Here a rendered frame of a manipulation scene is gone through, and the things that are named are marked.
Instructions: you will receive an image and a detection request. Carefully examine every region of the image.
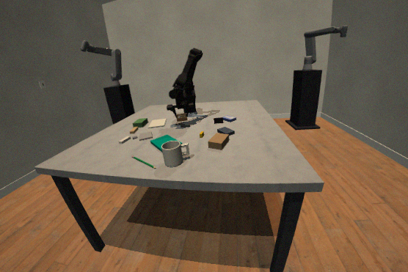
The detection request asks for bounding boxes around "light orange rectangular block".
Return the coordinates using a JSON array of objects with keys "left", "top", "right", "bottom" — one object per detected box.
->
[{"left": 130, "top": 127, "right": 138, "bottom": 134}]

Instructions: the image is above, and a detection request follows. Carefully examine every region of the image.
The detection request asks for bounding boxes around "wooden ball-in-hole puzzle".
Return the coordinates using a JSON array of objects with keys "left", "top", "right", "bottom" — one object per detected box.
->
[{"left": 177, "top": 113, "right": 187, "bottom": 122}]

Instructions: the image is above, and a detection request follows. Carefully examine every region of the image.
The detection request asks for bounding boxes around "cream rectangular block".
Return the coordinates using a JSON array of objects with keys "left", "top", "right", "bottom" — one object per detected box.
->
[{"left": 119, "top": 136, "right": 131, "bottom": 144}]

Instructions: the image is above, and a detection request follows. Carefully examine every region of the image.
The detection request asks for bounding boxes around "brown rectangular box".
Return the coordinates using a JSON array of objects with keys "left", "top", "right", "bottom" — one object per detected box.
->
[{"left": 208, "top": 133, "right": 229, "bottom": 150}]

